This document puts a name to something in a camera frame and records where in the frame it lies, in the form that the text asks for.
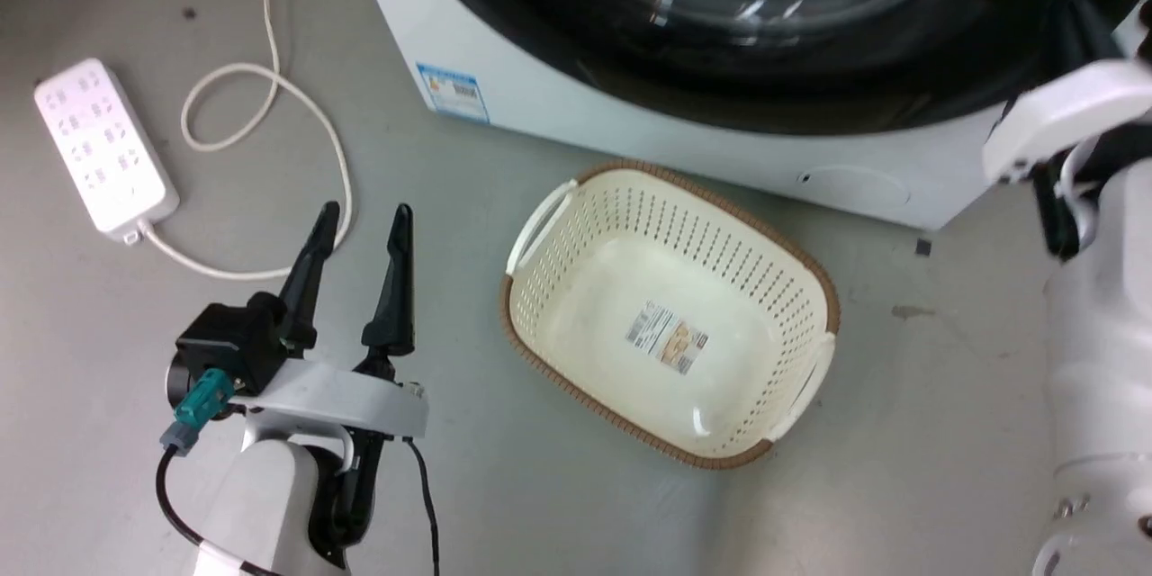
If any cream perforated laundry basket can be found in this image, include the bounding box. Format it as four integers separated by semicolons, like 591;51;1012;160
499;159;842;471

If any white power strip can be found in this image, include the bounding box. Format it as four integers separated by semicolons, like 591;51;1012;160
33;58;180;246

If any blue energy label sticker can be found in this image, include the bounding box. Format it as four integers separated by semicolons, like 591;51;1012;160
416;63;491;125

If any round drain filter cover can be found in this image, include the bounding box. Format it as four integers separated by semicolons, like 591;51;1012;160
796;164;912;210

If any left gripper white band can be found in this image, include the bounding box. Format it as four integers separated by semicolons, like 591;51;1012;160
229;202;430;552

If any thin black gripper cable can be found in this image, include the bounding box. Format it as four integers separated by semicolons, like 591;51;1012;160
400;436;442;576

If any black glass washing machine door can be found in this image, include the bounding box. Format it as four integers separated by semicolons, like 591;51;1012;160
394;0;1152;138

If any white power strip cable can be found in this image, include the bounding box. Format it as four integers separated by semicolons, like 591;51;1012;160
139;0;354;281

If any white front-load washing machine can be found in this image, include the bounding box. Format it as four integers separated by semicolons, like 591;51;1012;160
345;0;1152;231

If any thin black camera cable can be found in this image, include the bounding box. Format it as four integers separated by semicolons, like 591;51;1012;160
155;445;275;576

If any teal cable connector plug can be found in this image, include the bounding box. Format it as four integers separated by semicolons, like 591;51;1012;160
160;367;237;457

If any printed basket label sticker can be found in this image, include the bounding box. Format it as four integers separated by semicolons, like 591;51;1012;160
625;299;709;376

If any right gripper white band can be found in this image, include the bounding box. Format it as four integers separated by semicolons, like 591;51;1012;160
981;0;1152;264

